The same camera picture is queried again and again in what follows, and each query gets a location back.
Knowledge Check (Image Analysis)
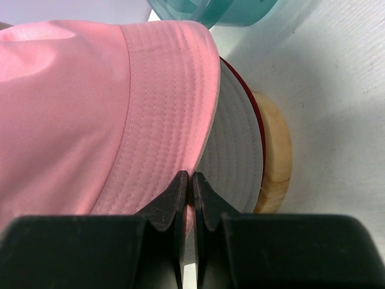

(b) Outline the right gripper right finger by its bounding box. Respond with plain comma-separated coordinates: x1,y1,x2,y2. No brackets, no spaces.
192,172,384,288

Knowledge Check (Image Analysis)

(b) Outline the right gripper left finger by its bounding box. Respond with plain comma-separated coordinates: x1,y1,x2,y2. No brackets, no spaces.
1,171,188,288

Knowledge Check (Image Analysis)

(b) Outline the grey bucket hat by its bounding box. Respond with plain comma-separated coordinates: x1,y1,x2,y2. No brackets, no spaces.
197,60,264,213

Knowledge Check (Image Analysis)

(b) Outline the wooden egg-shaped hat stand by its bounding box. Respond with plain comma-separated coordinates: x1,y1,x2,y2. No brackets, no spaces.
253,92,292,213

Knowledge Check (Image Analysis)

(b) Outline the teal transparent plastic tray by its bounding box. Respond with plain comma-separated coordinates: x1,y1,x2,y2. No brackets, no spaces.
148,0,277,29

